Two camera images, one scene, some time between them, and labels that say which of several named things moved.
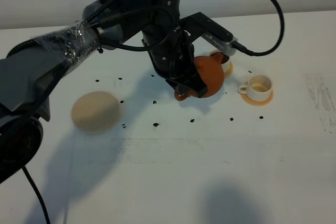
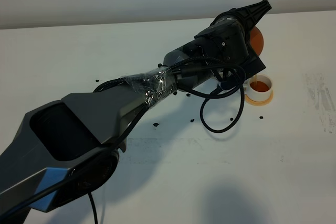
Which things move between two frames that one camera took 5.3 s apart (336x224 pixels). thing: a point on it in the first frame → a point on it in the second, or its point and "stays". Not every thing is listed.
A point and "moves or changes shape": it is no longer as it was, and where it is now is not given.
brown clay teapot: x=211 y=69 moves or changes shape
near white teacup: x=258 y=87 stays
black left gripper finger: x=198 y=85 → x=253 y=12
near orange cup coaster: x=257 y=103 stays
